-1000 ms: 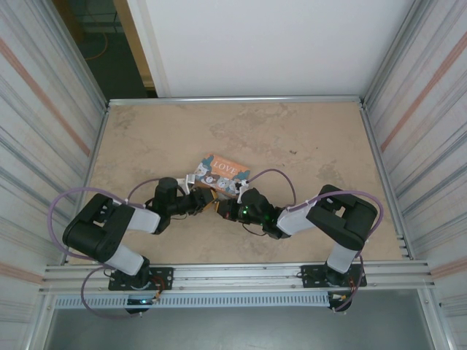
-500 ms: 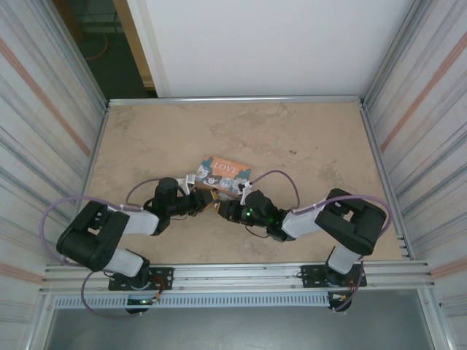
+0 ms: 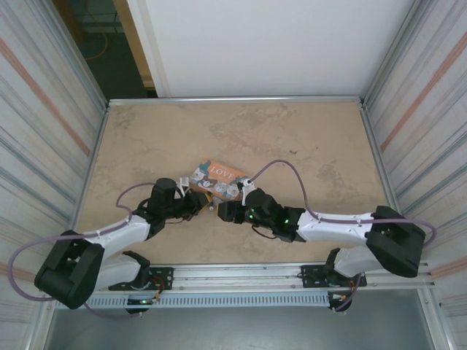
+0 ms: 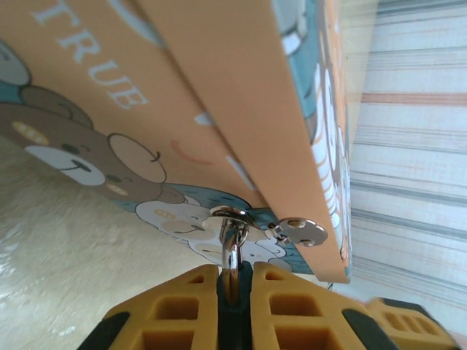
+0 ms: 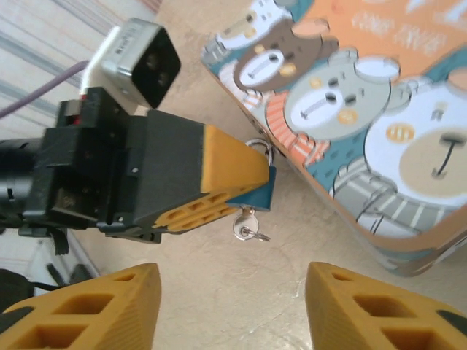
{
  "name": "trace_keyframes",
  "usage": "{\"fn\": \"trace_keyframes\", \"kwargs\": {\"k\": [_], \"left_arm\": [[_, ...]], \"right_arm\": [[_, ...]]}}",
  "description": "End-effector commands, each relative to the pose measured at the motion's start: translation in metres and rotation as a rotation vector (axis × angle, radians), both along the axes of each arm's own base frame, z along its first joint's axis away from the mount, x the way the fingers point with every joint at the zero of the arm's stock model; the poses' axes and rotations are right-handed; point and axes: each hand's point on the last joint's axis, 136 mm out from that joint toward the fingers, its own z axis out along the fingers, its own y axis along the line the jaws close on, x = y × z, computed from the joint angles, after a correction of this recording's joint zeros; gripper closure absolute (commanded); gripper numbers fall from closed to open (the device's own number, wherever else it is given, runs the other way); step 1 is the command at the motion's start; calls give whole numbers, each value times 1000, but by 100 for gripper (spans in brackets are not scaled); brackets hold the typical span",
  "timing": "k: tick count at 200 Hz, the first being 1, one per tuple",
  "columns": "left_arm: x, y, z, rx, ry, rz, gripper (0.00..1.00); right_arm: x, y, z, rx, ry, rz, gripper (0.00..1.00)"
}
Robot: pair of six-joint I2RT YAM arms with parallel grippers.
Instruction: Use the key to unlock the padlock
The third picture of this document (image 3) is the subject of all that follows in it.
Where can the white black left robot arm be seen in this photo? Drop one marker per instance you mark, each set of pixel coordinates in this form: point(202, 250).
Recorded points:
point(120, 233)

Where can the aluminium table frame bar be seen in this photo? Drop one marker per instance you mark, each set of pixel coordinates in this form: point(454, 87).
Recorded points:
point(87, 175)
point(386, 175)
point(237, 100)

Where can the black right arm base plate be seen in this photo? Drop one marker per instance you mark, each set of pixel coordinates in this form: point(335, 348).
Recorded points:
point(310, 271)

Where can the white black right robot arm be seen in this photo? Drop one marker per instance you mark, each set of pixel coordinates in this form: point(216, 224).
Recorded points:
point(335, 228)

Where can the white panel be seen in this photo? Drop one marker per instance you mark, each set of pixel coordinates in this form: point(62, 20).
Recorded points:
point(273, 43)

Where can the orange LOVE bear tin box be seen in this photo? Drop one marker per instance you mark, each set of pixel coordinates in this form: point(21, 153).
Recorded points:
point(219, 175)

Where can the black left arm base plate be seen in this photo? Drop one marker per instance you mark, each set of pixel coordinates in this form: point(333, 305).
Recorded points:
point(165, 273)

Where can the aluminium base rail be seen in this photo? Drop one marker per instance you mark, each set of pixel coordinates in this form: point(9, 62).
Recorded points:
point(237, 277)

